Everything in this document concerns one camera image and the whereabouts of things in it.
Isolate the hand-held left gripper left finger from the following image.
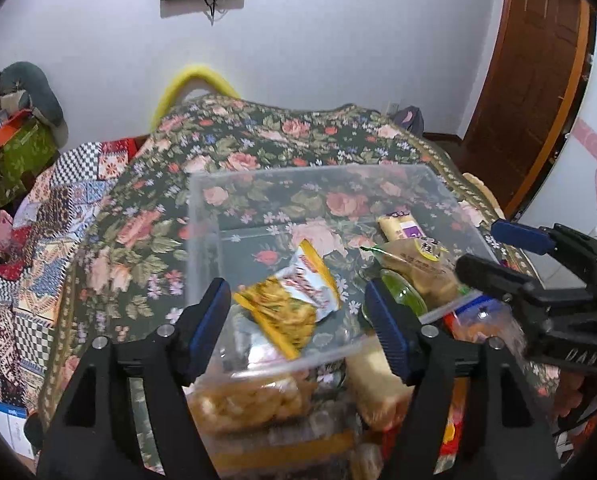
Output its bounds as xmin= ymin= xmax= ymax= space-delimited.
xmin=36 ymin=277 xmax=232 ymax=480

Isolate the patchwork quilt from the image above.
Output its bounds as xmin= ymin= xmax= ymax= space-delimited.
xmin=0 ymin=139 xmax=145 ymax=413

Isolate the grey cushion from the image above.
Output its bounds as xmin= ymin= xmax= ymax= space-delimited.
xmin=0 ymin=61 xmax=70 ymax=147

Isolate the red snack packet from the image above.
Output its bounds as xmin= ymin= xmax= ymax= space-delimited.
xmin=441 ymin=376 xmax=482 ymax=463

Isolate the black cable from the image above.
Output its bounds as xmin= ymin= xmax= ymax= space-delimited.
xmin=202 ymin=0 xmax=229 ymax=26

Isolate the pale yellow purple-label packet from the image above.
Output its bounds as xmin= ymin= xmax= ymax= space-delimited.
xmin=377 ymin=212 xmax=428 ymax=244

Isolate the green box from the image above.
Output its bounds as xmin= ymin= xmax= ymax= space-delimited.
xmin=0 ymin=119 xmax=60 ymax=209

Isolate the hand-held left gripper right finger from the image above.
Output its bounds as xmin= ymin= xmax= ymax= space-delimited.
xmin=365 ymin=278 xmax=564 ymax=480

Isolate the green round candy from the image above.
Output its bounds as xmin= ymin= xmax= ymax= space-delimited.
xmin=361 ymin=269 xmax=428 ymax=322

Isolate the clear plastic container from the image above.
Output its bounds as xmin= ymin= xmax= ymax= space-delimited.
xmin=186 ymin=163 xmax=500 ymax=377

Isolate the dark purple backpack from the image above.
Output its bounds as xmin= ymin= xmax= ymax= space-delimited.
xmin=393 ymin=105 xmax=425 ymax=137

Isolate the clear bag of puffed snacks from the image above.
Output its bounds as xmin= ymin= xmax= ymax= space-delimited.
xmin=185 ymin=374 xmax=315 ymax=433

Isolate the white cardboard box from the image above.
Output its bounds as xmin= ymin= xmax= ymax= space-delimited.
xmin=0 ymin=399 xmax=42 ymax=462

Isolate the white cabinet with pink decoration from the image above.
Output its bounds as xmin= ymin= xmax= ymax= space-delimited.
xmin=517 ymin=16 xmax=597 ymax=288

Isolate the beige snack packet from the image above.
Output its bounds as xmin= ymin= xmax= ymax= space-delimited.
xmin=347 ymin=347 xmax=415 ymax=432

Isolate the floral blanket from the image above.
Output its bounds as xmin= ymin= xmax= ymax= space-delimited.
xmin=37 ymin=95 xmax=547 ymax=480

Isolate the brown wooden door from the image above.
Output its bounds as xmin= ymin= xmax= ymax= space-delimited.
xmin=459 ymin=0 xmax=592 ymax=213

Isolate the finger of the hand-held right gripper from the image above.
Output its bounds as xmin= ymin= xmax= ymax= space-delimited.
xmin=455 ymin=253 xmax=547 ymax=308
xmin=491 ymin=219 xmax=597 ymax=286

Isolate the yellow curved cushion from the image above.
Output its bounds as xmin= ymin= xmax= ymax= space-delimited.
xmin=148 ymin=62 xmax=242 ymax=132

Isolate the clear zip bag of snacks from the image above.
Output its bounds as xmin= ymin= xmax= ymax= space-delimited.
xmin=423 ymin=294 xmax=530 ymax=362

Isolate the yellow and white snack packet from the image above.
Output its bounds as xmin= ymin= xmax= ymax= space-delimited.
xmin=232 ymin=239 xmax=343 ymax=361

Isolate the orange box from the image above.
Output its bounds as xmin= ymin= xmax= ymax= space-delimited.
xmin=0 ymin=109 xmax=35 ymax=157

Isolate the beige pastry packet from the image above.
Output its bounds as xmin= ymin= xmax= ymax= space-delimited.
xmin=377 ymin=236 xmax=473 ymax=307

